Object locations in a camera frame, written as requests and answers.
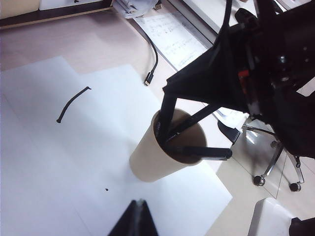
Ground glossy black marker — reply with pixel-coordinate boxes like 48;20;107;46
169;145;233;162

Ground white paper sheets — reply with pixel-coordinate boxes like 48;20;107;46
0;64;234;236

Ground chrome office chair base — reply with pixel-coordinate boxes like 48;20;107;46
218;121;306;193

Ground plain white paper sheet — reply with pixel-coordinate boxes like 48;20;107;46
0;56;83;104

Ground white long box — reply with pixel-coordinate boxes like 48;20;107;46
39;0;107;11

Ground black usb-c cable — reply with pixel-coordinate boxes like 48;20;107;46
134;21;159;87

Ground beige paper cup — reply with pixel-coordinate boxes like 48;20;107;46
129;109;208;183

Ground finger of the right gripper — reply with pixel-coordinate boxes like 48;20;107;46
160;93;178;143
165;104;219;143

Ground white usb charging cable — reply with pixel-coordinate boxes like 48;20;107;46
115;0;164;20

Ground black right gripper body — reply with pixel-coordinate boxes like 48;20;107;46
162;19;259;113

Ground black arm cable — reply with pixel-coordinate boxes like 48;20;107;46
216;0;233;46

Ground white boxy object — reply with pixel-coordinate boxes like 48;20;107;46
247;198;296;236

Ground paper sheet with handwriting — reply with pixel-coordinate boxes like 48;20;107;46
135;13;208;72

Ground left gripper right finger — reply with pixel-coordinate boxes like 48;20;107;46
139;199;159;236

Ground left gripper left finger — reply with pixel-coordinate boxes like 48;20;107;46
107;199;140;236

